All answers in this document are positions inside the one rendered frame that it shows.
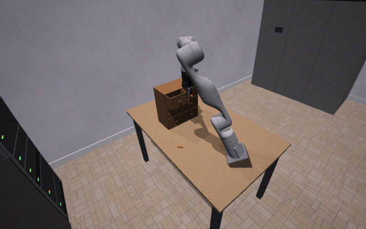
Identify brown wooden chest of drawers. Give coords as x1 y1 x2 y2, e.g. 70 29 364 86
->
153 78 183 130

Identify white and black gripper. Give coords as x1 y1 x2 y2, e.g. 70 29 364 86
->
181 66 199 97

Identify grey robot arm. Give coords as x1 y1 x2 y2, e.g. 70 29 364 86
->
176 37 244 159

